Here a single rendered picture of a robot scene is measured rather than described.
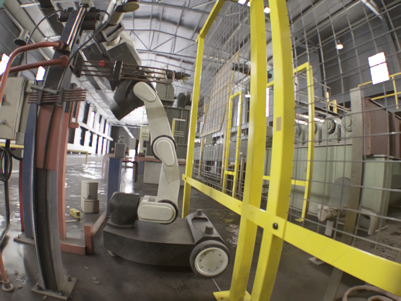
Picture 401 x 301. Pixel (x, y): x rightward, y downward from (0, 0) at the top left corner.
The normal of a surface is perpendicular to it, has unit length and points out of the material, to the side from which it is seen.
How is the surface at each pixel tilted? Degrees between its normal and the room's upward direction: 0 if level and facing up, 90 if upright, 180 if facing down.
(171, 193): 90
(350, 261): 90
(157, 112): 115
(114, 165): 90
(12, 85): 90
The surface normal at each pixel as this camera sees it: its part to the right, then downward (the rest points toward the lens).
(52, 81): 0.25, -0.03
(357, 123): -0.96, -0.10
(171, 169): 0.29, 0.36
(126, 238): -0.19, -0.07
